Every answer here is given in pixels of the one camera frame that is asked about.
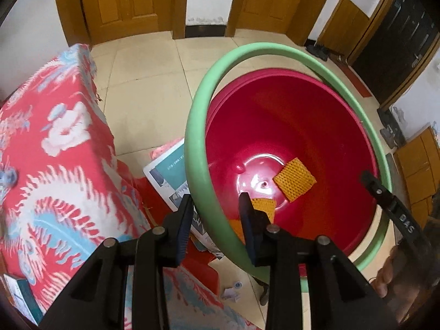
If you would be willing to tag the red door mat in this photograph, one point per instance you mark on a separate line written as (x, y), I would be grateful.
(357, 80)

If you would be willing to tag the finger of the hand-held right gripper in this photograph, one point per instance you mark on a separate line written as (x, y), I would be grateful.
(381, 192)

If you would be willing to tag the small white packet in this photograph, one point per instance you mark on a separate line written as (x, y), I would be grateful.
(232, 292)

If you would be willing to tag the orange foam net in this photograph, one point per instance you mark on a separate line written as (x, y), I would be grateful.
(294, 180)
(263, 206)

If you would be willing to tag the person's right hand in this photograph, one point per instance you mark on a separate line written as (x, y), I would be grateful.
(385, 278)

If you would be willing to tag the teal cardboard box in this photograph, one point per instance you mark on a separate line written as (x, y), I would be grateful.
(24, 299)

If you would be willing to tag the wooden storage cabinet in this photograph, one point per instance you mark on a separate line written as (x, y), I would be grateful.
(419, 168)

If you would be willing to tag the low wooden wall cabinet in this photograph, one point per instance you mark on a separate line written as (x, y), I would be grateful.
(343, 24)

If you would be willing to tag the green plastic basin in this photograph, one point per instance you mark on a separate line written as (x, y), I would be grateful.
(196, 178)

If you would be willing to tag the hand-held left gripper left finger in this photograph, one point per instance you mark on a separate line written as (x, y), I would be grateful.
(182, 228)

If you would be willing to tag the red plastic basin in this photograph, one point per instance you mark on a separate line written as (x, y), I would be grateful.
(292, 120)

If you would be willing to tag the black entrance door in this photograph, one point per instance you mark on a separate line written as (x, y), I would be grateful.
(395, 41)

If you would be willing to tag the pair of dark shoes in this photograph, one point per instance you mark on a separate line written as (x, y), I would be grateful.
(318, 52)

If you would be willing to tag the dark grey junk pile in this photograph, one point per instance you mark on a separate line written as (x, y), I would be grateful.
(392, 127)

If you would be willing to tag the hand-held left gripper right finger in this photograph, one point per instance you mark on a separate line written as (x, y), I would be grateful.
(248, 227)

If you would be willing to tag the red printed blanket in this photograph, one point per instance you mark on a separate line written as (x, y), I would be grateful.
(51, 178)

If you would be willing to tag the printed paper box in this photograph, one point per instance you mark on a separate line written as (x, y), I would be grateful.
(165, 175)

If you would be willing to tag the wooden panel door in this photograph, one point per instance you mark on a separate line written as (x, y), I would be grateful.
(271, 0)
(130, 3)

